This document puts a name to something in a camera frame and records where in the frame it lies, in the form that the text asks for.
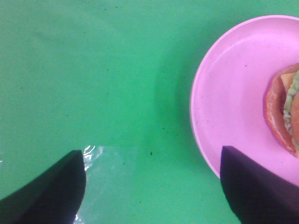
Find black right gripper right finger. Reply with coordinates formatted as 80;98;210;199
220;146;299;224

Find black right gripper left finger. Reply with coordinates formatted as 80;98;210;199
0;150;86;224

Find pink round plate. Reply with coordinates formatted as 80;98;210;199
190;15;299;184

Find toy hamburger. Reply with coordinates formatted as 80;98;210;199
263;63;299;158

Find clear tape strip front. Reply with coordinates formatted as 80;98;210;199
74;145;138;224

